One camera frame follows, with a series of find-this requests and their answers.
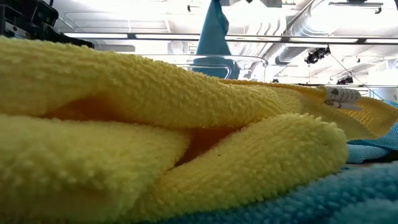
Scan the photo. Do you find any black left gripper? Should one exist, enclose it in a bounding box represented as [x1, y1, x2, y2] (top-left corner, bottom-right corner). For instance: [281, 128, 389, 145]
[0, 0, 94, 49]

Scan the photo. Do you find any yellow microfiber towel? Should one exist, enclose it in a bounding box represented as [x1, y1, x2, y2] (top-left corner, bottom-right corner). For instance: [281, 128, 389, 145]
[0, 35, 398, 224]

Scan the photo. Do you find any blue microfiber towel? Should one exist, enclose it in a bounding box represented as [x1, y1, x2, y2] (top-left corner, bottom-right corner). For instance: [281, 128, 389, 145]
[191, 0, 241, 80]
[136, 161, 398, 224]
[346, 99, 398, 165]

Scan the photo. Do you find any long ceiling light bar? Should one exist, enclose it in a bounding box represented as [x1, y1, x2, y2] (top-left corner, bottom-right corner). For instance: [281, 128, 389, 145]
[63, 32, 398, 45]

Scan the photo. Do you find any clear plastic bin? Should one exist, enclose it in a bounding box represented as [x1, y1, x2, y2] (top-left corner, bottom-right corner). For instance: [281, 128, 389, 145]
[136, 54, 270, 82]

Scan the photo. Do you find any black ceiling track light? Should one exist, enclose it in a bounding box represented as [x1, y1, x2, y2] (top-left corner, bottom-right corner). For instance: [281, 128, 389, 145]
[336, 75, 354, 86]
[304, 45, 331, 65]

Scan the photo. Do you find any silver ventilation duct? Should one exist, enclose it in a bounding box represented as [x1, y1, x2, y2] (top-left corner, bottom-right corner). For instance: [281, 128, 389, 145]
[273, 0, 335, 65]

